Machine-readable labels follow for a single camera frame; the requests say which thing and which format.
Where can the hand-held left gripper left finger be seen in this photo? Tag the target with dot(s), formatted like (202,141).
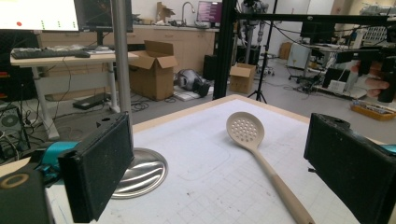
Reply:
(96,168)

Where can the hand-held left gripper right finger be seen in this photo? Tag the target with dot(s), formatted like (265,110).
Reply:
(355,165)

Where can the beige slotted spoon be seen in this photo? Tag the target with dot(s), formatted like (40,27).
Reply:
(246,130)

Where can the yellow tray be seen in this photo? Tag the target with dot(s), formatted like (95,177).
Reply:
(372,111)

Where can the flat black device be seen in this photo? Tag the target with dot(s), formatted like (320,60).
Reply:
(91,101)

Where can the black computer tower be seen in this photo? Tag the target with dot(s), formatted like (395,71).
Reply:
(11,124)

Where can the black tripod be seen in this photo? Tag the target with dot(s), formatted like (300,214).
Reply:
(265,68)

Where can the white grid mat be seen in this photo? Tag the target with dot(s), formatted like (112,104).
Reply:
(193,149)

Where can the large open cardboard box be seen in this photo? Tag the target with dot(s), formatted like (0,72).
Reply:
(152,77)

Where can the metal stand with round base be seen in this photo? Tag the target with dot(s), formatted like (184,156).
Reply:
(121,62)

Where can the white-legged desk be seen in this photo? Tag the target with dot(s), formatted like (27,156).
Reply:
(71,59)

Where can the flat white board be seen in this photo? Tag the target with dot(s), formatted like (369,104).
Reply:
(190,95)

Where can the small cardboard box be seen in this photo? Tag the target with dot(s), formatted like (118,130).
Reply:
(241,79)

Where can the black keyboard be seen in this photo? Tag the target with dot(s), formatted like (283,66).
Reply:
(40,53)

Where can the grey and black helmet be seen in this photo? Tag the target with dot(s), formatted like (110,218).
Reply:
(191,81)

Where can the dark-screen monitor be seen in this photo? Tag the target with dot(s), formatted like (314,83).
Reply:
(93,14)

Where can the purple-screen monitor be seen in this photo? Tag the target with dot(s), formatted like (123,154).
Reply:
(210,11)

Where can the white-screen monitor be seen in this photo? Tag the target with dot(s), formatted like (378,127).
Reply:
(37,12)

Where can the chrome faucet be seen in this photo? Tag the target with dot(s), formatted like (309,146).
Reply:
(184,12)

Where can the black metal frame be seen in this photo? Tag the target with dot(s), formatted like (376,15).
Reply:
(224,49)

